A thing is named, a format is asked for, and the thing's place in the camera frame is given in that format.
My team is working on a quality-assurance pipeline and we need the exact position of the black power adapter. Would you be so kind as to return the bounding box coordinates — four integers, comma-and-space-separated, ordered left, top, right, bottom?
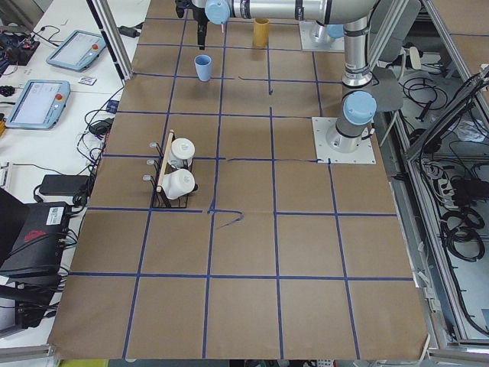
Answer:
118, 26, 140, 38

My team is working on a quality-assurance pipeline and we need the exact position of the teach pendant near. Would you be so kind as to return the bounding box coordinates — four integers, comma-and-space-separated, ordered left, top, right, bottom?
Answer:
5, 80, 71, 130

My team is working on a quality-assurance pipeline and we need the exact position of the teach pendant far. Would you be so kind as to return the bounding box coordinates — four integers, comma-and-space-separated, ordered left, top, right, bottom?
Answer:
46, 30, 106, 71

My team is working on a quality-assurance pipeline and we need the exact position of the light blue plastic cup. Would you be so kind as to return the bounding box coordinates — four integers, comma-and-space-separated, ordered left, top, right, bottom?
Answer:
194, 54, 212, 82

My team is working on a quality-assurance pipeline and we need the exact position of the white mug lower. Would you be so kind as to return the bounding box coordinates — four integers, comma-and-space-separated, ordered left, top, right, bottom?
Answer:
162, 169, 197, 200

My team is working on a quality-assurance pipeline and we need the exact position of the yellow cylindrical chopstick holder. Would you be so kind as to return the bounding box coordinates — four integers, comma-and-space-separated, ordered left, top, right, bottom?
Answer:
253, 18, 270, 48

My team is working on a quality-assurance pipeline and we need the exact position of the teach pendant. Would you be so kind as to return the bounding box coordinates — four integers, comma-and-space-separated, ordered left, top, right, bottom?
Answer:
46, 30, 106, 71
5, 80, 71, 130

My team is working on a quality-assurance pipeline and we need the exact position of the black computer box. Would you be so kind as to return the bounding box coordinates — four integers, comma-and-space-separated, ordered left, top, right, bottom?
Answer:
1, 190, 71, 278

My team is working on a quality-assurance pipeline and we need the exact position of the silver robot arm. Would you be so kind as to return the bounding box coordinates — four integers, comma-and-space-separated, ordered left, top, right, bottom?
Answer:
312, 21, 344, 43
187, 0, 377, 154

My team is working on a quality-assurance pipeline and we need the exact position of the brown paper table cover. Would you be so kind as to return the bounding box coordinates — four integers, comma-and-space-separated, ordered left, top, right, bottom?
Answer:
48, 1, 427, 359

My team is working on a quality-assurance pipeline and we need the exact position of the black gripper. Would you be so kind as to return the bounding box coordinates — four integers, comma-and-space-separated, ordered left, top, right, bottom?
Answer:
192, 0, 209, 50

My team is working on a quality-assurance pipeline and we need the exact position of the black wire mug rack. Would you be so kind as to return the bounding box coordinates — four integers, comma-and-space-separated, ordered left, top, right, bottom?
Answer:
143, 130, 199, 209

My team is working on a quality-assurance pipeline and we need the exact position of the grey office chair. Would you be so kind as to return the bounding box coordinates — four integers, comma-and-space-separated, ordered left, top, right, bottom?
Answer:
368, 1, 421, 112

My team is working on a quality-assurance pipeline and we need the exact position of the white mug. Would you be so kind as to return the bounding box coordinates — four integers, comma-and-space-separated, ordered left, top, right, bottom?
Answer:
168, 138, 196, 169
162, 169, 197, 200

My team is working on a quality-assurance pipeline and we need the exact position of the large black power brick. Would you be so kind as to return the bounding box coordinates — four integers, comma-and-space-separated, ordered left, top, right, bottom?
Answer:
39, 174, 89, 196

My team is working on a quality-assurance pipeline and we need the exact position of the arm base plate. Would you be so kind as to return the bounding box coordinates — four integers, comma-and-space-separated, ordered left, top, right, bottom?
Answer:
299, 21, 345, 53
312, 117, 376, 164

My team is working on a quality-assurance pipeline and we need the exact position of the white mug upper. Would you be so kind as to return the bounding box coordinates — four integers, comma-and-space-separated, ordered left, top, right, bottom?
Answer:
168, 138, 196, 169

